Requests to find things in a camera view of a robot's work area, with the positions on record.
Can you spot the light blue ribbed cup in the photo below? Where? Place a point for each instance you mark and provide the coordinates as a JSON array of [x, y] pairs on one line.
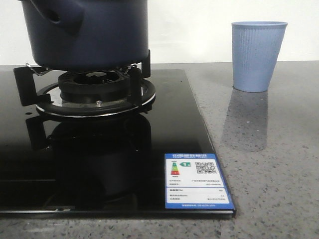
[[255, 49]]

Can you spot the blue energy label sticker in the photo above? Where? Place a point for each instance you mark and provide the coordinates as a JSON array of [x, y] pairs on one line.
[[194, 181]]

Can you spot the black glass gas stove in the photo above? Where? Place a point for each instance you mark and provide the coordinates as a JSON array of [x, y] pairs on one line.
[[111, 167]]

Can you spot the right burner with pot support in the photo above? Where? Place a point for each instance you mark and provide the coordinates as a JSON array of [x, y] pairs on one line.
[[89, 94]]

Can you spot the dark blue cooking pot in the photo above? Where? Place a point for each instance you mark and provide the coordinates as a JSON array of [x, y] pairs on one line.
[[87, 34]]

